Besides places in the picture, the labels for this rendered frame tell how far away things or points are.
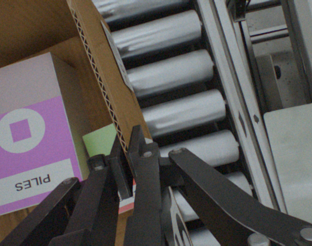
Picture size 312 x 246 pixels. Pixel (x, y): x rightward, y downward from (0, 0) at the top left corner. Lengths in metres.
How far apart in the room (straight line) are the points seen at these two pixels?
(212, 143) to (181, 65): 0.12
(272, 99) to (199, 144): 0.40
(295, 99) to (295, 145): 0.87
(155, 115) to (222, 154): 0.11
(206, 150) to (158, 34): 0.19
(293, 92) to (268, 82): 0.53
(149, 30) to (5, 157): 0.26
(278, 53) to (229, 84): 0.90
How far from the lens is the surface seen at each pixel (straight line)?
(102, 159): 0.16
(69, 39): 0.40
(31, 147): 0.31
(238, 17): 0.78
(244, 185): 0.39
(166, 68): 0.38
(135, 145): 0.17
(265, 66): 0.75
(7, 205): 0.33
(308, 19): 0.47
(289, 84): 1.27
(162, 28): 0.41
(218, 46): 0.41
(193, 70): 0.39
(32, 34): 0.37
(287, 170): 0.40
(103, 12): 0.43
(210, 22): 0.42
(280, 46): 1.30
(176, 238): 0.23
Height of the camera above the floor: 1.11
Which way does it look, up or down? 84 degrees down
